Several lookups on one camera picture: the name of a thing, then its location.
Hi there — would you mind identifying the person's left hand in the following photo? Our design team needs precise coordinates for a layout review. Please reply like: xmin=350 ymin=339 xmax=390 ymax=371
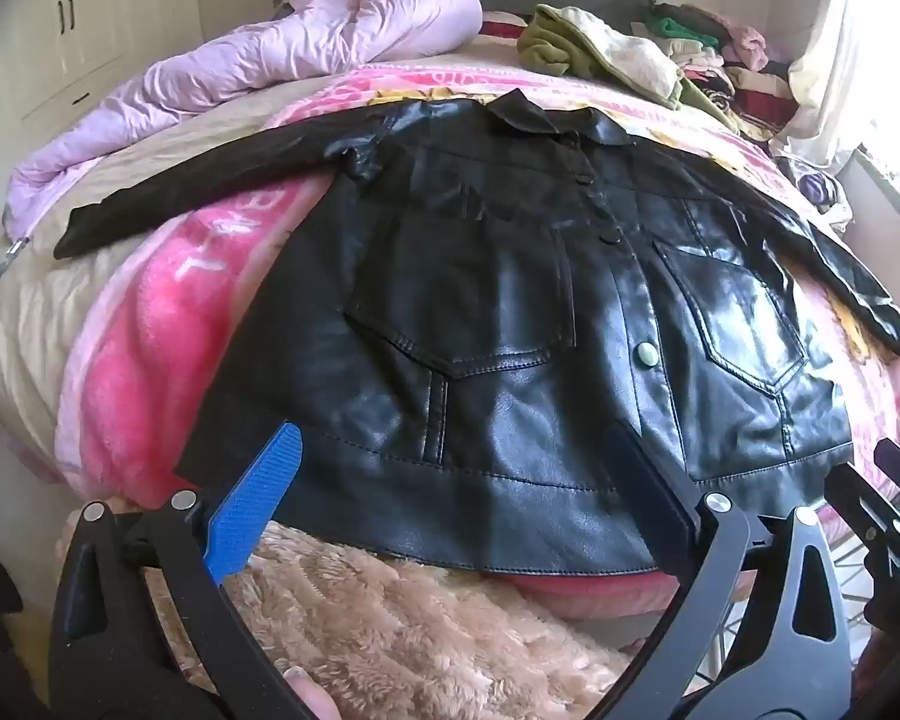
xmin=283 ymin=667 xmax=344 ymax=720

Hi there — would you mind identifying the white wardrobe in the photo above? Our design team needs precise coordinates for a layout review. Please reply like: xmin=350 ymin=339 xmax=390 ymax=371
xmin=19 ymin=0 xmax=286 ymax=128

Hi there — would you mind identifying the green and cream garment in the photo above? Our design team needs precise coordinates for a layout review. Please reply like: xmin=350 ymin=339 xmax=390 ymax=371
xmin=516 ymin=4 xmax=736 ymax=125

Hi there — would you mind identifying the lilac duvet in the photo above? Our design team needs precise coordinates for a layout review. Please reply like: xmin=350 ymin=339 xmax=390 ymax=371
xmin=6 ymin=0 xmax=485 ymax=241

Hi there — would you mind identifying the black leather jacket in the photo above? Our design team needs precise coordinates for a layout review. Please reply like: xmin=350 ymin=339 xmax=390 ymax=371
xmin=54 ymin=88 xmax=900 ymax=578

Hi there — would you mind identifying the beige bed sheet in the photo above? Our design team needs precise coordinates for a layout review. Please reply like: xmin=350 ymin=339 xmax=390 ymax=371
xmin=0 ymin=41 xmax=391 ymax=488

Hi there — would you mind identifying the fluffy beige blanket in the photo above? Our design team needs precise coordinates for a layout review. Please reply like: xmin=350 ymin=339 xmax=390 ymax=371
xmin=56 ymin=499 xmax=710 ymax=720

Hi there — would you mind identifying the pile of mixed clothes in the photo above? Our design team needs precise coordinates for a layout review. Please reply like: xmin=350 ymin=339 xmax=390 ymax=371
xmin=641 ymin=4 xmax=803 ymax=140

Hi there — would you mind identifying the white curtain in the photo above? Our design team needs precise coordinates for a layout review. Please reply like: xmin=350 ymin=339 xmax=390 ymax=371
xmin=769 ymin=0 xmax=900 ymax=173

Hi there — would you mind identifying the purple patterned cloth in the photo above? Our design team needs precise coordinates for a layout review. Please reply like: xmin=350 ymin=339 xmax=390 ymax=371
xmin=793 ymin=159 xmax=854 ymax=232

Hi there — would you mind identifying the red striped pillow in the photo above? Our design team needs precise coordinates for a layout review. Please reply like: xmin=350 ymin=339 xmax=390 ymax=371
xmin=478 ymin=11 xmax=545 ymax=40

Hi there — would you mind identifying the pink printed blanket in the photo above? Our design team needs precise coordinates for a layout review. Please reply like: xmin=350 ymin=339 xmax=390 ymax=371
xmin=56 ymin=64 xmax=900 ymax=620

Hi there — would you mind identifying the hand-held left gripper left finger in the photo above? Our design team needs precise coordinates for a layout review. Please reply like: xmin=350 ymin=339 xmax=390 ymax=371
xmin=49 ymin=422 xmax=323 ymax=720

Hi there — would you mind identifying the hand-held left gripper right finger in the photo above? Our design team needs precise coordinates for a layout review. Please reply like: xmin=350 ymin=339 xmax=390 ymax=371
xmin=592 ymin=420 xmax=852 ymax=720

